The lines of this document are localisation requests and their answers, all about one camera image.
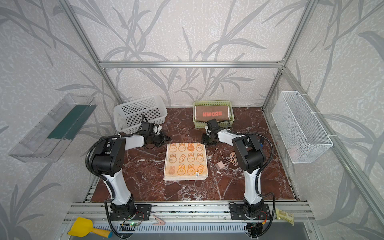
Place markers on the clear acrylic wall shelf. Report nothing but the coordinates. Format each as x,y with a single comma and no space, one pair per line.
50,138

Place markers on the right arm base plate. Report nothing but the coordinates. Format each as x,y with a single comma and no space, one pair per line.
238,212

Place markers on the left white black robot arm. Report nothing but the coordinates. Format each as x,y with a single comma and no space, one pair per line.
105,160

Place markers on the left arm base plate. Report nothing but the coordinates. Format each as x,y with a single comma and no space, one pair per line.
140,212

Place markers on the white wire mesh basket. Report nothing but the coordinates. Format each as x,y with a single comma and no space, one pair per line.
303,135

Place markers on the yellow plastic scoop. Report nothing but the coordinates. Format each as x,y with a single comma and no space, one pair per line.
82,227

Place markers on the red patterned towel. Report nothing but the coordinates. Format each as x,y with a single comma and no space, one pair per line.
206,113

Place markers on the aluminium front rail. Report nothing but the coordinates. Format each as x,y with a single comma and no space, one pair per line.
186,212

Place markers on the yellow paper tag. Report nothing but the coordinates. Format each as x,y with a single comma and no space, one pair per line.
285,216

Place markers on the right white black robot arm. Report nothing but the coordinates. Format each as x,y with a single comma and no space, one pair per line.
253,152

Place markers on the orange patterned towel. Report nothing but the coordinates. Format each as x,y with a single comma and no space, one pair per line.
186,162

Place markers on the green circuit board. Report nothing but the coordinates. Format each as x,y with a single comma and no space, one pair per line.
131,225

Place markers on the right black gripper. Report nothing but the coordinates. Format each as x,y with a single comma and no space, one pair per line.
208,140

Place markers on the pink clothespin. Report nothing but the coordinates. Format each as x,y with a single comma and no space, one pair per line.
158,221

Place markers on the green plastic basket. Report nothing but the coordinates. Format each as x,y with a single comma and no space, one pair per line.
201,125

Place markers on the white plastic laundry basket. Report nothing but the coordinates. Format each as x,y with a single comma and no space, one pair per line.
128,116

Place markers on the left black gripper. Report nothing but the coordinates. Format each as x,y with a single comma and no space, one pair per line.
159,139

